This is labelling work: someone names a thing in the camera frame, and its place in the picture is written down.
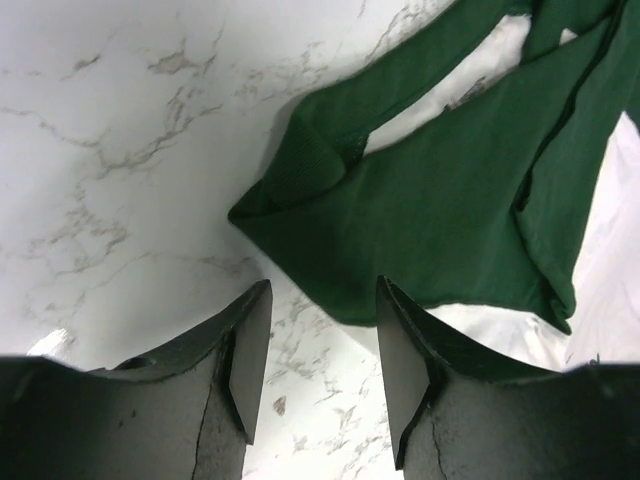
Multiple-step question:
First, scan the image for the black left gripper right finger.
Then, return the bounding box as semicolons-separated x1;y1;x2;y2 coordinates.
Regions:
376;277;639;479

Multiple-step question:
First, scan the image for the cream green Charlie Brown shirt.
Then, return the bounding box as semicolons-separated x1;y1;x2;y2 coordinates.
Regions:
228;1;639;370

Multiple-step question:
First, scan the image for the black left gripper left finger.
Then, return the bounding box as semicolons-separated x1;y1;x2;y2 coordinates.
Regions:
1;280;273;479

